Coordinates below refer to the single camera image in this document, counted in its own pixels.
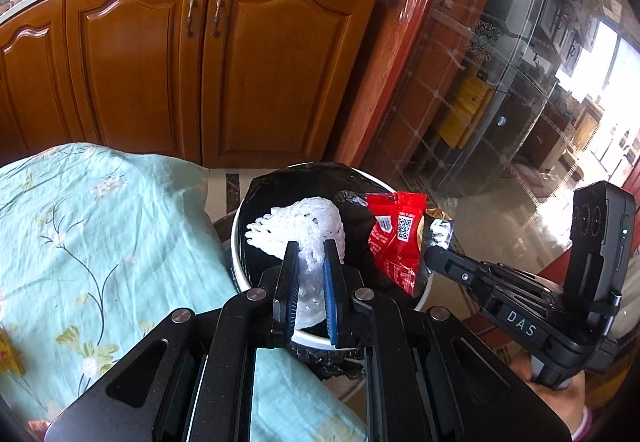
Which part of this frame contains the white bin with black bag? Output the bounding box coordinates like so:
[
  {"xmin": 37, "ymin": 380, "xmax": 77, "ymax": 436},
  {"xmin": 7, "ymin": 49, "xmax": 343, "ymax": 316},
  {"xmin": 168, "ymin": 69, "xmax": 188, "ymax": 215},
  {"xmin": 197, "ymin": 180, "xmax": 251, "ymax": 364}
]
[{"xmin": 237, "ymin": 162, "xmax": 453, "ymax": 380}]

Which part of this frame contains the red snack wrapper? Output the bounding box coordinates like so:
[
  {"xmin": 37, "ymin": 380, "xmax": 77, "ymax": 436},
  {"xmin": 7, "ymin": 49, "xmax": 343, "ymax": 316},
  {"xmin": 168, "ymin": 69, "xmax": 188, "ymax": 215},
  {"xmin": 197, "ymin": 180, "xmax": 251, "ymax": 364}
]
[{"xmin": 365, "ymin": 191, "xmax": 455, "ymax": 297}]

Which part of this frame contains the person's right forearm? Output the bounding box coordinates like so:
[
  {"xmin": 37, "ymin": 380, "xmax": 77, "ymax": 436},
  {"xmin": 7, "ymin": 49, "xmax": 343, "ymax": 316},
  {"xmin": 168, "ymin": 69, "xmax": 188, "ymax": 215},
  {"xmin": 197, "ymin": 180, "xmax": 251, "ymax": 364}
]
[{"xmin": 571, "ymin": 409, "xmax": 594, "ymax": 441}]

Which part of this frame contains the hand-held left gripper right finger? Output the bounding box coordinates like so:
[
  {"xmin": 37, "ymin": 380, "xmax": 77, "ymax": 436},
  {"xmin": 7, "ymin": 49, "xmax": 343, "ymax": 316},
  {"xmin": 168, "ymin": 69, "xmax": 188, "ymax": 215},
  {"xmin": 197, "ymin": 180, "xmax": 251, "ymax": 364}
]
[{"xmin": 322, "ymin": 239, "xmax": 572, "ymax": 442}]

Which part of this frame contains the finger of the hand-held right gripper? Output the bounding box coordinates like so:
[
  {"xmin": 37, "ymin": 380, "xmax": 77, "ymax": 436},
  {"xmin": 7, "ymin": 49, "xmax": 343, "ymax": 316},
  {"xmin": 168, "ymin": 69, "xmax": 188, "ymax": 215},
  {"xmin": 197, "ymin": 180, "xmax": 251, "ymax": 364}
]
[
  {"xmin": 424, "ymin": 246, "xmax": 502, "ymax": 309},
  {"xmin": 482, "ymin": 262, "xmax": 552, "ymax": 296}
]

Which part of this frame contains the arched wooden cabinet door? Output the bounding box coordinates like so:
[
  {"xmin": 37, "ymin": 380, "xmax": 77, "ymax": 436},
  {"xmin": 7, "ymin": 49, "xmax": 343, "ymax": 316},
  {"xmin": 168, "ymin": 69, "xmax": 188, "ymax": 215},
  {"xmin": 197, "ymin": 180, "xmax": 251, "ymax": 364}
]
[
  {"xmin": 0, "ymin": 0, "xmax": 86, "ymax": 163},
  {"xmin": 65, "ymin": 0, "xmax": 216, "ymax": 164},
  {"xmin": 202, "ymin": 0, "xmax": 377, "ymax": 169}
]

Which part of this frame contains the yellow packet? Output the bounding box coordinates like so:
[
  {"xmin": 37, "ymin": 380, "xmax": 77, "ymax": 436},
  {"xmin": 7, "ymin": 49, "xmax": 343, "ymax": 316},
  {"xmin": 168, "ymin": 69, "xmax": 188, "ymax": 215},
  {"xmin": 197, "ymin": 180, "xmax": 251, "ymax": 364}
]
[{"xmin": 0, "ymin": 326, "xmax": 25, "ymax": 377}]

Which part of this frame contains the wooden kitchen base cabinet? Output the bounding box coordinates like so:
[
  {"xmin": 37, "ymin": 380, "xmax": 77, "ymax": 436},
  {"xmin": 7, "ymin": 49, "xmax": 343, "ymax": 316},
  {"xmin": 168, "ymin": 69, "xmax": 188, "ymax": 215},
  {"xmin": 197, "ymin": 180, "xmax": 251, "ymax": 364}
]
[{"xmin": 0, "ymin": 0, "xmax": 378, "ymax": 169}]

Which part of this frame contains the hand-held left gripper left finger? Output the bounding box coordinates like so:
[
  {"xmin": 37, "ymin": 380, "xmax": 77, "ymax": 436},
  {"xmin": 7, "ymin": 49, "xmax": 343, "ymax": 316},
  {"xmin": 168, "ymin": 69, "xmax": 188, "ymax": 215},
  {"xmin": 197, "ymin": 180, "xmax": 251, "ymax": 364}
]
[{"xmin": 47, "ymin": 242, "xmax": 301, "ymax": 442}]

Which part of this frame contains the white round trash bin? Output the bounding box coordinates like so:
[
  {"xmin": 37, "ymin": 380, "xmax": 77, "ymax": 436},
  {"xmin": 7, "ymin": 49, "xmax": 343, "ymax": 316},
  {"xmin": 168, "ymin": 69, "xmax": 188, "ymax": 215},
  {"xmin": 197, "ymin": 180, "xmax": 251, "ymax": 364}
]
[{"xmin": 231, "ymin": 162, "xmax": 436, "ymax": 353}]

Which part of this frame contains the white foam fruit net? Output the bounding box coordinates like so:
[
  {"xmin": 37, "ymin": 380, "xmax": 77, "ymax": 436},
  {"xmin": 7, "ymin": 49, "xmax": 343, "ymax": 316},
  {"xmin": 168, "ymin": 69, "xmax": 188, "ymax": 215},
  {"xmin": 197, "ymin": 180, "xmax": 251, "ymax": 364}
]
[{"xmin": 245, "ymin": 197, "xmax": 348, "ymax": 330}]

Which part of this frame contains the light blue floral cloth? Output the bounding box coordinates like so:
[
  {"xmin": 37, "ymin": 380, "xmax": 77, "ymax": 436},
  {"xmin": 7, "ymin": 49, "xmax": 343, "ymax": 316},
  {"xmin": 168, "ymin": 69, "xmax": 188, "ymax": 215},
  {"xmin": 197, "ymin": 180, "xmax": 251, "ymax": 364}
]
[{"xmin": 0, "ymin": 143, "xmax": 368, "ymax": 442}]

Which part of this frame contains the person's right hand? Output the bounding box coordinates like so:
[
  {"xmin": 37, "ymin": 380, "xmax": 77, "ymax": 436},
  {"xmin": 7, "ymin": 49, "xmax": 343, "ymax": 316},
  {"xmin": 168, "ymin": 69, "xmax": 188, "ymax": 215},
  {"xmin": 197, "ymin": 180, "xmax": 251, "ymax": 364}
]
[{"xmin": 515, "ymin": 356, "xmax": 588, "ymax": 434}]

